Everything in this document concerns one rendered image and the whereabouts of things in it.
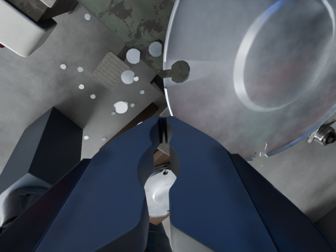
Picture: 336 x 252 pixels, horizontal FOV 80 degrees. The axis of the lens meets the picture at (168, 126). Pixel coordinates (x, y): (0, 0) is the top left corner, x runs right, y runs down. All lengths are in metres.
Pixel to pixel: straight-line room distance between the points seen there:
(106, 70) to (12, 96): 0.45
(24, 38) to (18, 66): 0.69
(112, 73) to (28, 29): 0.52
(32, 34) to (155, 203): 0.80
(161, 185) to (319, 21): 0.76
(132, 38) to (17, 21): 0.15
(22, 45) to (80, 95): 0.70
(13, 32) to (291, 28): 0.33
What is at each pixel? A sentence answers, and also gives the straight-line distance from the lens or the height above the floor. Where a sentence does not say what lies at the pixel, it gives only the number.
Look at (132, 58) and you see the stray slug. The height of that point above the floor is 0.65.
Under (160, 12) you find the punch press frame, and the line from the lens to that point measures 0.33.
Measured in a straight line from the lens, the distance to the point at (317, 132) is 0.39.
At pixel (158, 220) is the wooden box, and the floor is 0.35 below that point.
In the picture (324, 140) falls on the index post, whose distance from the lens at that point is 0.40.
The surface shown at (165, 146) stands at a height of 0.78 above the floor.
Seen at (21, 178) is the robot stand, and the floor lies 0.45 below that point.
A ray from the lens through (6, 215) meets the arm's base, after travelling 0.73.
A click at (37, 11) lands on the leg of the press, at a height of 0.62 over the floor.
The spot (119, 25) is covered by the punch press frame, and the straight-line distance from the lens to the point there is 0.32.
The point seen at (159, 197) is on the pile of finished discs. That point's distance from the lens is 0.94.
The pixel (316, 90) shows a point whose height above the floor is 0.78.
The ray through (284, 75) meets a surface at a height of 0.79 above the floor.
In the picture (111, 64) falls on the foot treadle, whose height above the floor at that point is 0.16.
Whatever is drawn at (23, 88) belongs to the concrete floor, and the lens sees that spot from 1.07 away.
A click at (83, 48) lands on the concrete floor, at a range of 0.98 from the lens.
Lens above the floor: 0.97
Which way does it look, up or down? 54 degrees down
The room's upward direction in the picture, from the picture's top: 149 degrees clockwise
